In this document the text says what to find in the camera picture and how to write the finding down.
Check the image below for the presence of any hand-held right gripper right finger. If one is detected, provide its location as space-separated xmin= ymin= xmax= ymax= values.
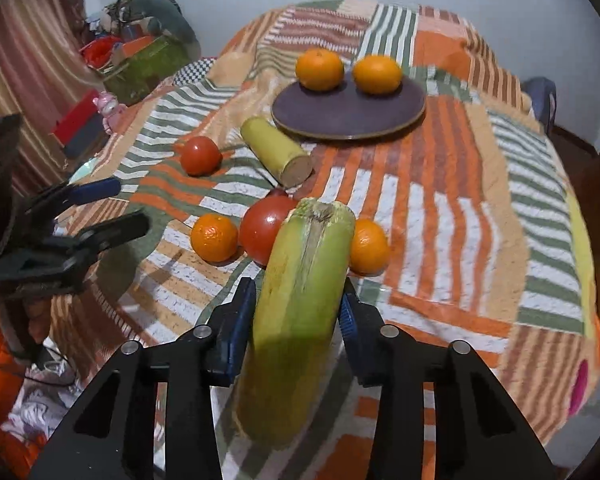
xmin=337 ymin=279 xmax=556 ymax=480

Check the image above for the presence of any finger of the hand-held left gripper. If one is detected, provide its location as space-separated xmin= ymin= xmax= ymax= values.
xmin=22 ymin=176 xmax=122 ymax=221
xmin=0 ymin=210 xmax=152 ymax=297

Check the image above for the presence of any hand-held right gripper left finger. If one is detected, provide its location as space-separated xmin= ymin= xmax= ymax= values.
xmin=27 ymin=276 xmax=258 ymax=480

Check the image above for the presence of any red and grey box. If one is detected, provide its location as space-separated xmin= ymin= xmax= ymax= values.
xmin=50 ymin=89 xmax=107 ymax=159

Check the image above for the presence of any pink toy figure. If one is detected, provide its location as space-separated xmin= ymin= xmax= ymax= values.
xmin=94 ymin=91 xmax=129 ymax=132

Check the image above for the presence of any orange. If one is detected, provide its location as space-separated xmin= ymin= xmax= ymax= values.
xmin=353 ymin=54 xmax=404 ymax=96
xmin=348 ymin=218 xmax=392 ymax=276
xmin=190 ymin=213 xmax=240 ymax=264
xmin=295 ymin=48 xmax=345 ymax=93

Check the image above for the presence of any large red tomato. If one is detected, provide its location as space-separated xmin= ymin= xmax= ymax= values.
xmin=238 ymin=188 xmax=301 ymax=267

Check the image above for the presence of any small red tomato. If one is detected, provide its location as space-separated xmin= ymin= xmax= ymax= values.
xmin=180 ymin=136 xmax=224 ymax=177

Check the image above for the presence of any striped brown curtain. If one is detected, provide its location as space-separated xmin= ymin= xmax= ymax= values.
xmin=0 ymin=0 xmax=90 ymax=198

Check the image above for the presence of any green cardboard box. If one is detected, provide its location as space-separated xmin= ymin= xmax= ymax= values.
xmin=102 ymin=35 xmax=202 ymax=107

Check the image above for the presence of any red plastic container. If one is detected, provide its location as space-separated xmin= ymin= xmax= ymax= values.
xmin=78 ymin=36 xmax=124 ymax=71

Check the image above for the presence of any black and white checkered cloth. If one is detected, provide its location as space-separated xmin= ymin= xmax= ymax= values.
xmin=172 ymin=57 xmax=217 ymax=89

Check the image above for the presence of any striped patchwork blanket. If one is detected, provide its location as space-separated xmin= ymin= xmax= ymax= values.
xmin=10 ymin=0 xmax=600 ymax=480

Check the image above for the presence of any grey cloth bundle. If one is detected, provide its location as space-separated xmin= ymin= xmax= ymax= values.
xmin=104 ymin=0 xmax=202 ymax=56

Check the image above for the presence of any round purple plate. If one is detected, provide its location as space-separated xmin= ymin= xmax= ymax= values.
xmin=271 ymin=71 xmax=427 ymax=140

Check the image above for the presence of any blue cloth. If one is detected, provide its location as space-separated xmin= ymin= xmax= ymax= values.
xmin=522 ymin=76 xmax=558 ymax=134

